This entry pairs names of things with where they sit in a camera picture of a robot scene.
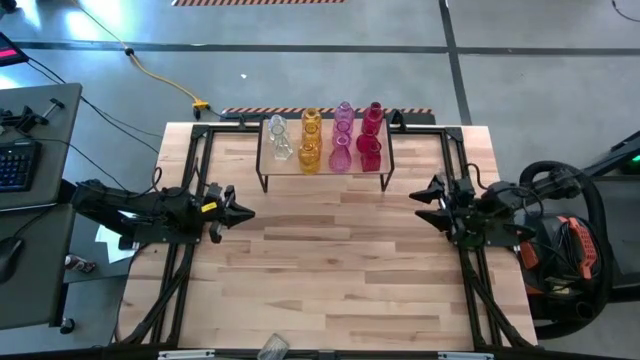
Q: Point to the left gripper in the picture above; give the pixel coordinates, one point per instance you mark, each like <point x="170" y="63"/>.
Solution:
<point x="212" y="207"/>

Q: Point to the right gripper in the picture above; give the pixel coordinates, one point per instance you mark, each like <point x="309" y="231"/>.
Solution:
<point x="462" y="210"/>

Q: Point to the squat red glass vase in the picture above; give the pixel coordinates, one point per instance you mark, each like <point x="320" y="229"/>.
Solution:
<point x="371" y="162"/>

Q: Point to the small clear glass vase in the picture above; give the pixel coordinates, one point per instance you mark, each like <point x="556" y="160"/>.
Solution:
<point x="283" y="149"/>

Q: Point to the round red glass vase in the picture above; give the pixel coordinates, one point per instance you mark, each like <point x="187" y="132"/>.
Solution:
<point x="368" y="143"/>

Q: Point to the wide yellow glass vase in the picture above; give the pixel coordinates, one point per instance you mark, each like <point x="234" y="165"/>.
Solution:
<point x="309" y="157"/>

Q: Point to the clear bulbous glass vase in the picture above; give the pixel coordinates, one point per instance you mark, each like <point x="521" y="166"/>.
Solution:
<point x="276" y="125"/>

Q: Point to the pink ribbed flared vase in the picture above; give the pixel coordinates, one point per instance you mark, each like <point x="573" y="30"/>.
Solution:
<point x="340" y="159"/>

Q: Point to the tall red glass vase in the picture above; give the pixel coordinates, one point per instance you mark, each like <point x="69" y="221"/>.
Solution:
<point x="373" y="115"/>

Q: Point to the tall pink glass vase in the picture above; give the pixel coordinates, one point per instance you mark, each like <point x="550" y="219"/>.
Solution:
<point x="344" y="112"/>

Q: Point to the clear ribbed glass bottle vase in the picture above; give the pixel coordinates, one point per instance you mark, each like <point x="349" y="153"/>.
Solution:
<point x="273" y="347"/>

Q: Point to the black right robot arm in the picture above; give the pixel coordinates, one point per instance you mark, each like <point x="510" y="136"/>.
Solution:
<point x="525" y="192"/>

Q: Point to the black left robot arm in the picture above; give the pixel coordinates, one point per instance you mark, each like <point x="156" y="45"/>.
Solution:
<point x="140" y="207"/>

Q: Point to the white paper sheet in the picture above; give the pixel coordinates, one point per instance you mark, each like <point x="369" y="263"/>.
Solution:
<point x="112" y="245"/>

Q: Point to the black and orange machine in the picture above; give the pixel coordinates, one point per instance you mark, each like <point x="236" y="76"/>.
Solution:
<point x="582" y="245"/>

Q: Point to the small dark bottle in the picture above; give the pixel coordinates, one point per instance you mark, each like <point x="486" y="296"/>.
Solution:
<point x="80" y="263"/>

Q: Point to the black stand with green light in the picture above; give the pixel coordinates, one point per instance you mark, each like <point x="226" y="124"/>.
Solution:
<point x="622" y="155"/>

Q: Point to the black caster wheel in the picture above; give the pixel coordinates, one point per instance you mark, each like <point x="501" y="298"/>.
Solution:
<point x="67" y="326"/>

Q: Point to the grey desk with keyboard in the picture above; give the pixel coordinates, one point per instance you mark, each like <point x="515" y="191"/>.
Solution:
<point x="50" y="125"/>

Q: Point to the grey desk with mouse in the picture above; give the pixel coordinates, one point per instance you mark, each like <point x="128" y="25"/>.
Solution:
<point x="35" y="280"/>

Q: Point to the backlit black keyboard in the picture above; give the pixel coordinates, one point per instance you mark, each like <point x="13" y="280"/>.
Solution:
<point x="15" y="165"/>

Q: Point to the black computer mouse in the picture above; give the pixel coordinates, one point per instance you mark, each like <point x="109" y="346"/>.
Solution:
<point x="7" y="257"/>

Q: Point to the black desk clamp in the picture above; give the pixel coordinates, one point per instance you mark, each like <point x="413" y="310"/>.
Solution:
<point x="22" y="117"/>

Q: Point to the black device with red screen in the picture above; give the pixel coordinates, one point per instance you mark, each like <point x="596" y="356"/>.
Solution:
<point x="7" y="50"/>

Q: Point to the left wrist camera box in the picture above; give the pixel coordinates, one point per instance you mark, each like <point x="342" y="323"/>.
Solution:
<point x="216" y="233"/>

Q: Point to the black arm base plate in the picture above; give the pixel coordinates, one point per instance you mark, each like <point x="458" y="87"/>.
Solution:
<point x="505" y="241"/>
<point x="150" y="237"/>

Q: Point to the black aluminium table frame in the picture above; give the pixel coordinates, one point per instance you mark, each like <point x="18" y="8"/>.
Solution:
<point x="230" y="130"/>

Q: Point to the wooden shelf with black frame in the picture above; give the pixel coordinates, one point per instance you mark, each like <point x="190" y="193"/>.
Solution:
<point x="325" y="167"/>

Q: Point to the silver table edge bracket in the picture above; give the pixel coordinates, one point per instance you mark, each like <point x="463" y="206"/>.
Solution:
<point x="465" y="355"/>
<point x="186" y="354"/>

